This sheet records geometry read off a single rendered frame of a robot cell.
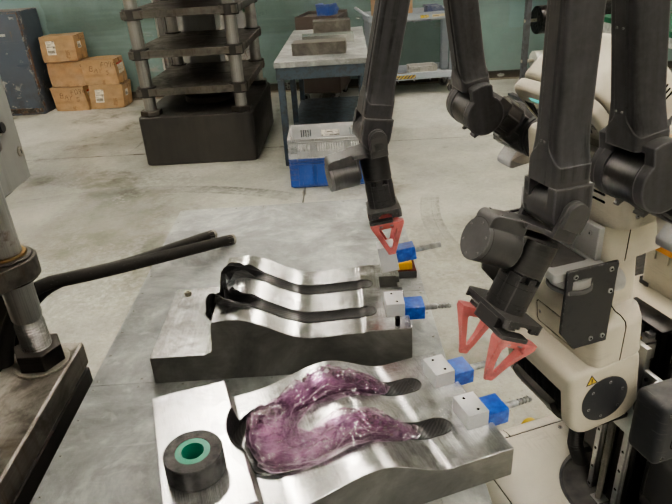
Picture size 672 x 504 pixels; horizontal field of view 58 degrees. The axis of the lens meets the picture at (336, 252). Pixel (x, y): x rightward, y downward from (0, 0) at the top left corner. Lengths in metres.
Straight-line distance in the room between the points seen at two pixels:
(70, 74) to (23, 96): 0.59
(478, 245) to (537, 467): 1.07
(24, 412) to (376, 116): 0.87
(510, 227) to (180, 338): 0.72
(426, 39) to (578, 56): 6.79
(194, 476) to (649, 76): 0.76
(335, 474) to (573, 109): 0.57
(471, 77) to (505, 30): 6.50
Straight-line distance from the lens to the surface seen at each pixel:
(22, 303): 1.34
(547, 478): 1.75
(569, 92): 0.78
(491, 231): 0.78
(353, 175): 1.18
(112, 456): 1.13
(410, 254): 1.25
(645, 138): 0.86
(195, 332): 1.26
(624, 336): 1.24
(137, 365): 1.31
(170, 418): 0.99
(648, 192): 0.87
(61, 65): 7.82
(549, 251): 0.83
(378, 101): 1.14
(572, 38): 0.76
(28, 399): 1.35
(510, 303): 0.84
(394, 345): 1.17
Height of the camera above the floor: 1.54
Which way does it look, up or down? 27 degrees down
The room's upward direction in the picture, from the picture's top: 4 degrees counter-clockwise
